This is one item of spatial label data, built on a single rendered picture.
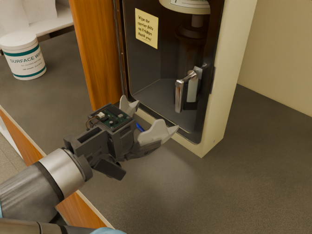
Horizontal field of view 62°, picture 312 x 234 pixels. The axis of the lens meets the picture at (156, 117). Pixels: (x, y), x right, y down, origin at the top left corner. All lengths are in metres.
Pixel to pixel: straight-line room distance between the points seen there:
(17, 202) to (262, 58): 0.87
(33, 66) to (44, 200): 0.77
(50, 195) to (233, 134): 0.58
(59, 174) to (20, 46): 0.73
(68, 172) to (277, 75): 0.80
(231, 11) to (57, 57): 0.91
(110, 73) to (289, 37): 0.58
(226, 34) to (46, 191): 0.42
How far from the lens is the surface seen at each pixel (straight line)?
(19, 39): 1.13
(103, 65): 0.83
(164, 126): 0.49
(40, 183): 0.42
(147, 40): 0.67
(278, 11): 0.96
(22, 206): 0.42
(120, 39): 0.75
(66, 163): 0.43
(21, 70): 1.14
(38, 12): 1.74
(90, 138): 0.43
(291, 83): 1.02
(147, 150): 0.49
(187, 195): 0.69
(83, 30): 0.76
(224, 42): 0.55
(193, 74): 0.59
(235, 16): 0.55
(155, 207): 0.66
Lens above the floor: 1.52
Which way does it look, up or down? 42 degrees down
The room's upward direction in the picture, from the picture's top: straight up
